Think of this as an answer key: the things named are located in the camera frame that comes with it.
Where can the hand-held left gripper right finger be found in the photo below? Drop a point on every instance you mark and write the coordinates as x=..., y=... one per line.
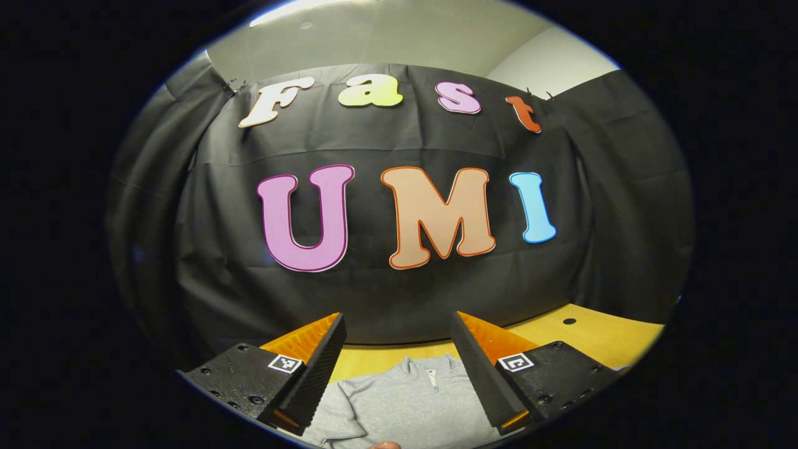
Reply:
x=477, y=374

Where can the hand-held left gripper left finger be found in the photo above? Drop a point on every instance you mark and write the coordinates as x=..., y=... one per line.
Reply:
x=321, y=368

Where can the grey sweatshirt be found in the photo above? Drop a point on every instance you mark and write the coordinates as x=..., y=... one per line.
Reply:
x=405, y=399

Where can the black backdrop cloth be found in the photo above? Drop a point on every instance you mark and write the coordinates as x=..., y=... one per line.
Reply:
x=374, y=140

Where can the small metal clip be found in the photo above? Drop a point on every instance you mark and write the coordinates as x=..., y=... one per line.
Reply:
x=234, y=84

